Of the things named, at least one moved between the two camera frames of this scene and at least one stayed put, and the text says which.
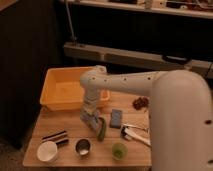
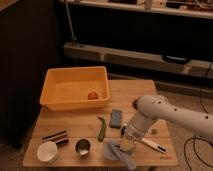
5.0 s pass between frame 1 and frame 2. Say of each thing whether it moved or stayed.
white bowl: stayed
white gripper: moved
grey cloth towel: moved
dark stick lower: stayed
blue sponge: stayed
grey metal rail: stayed
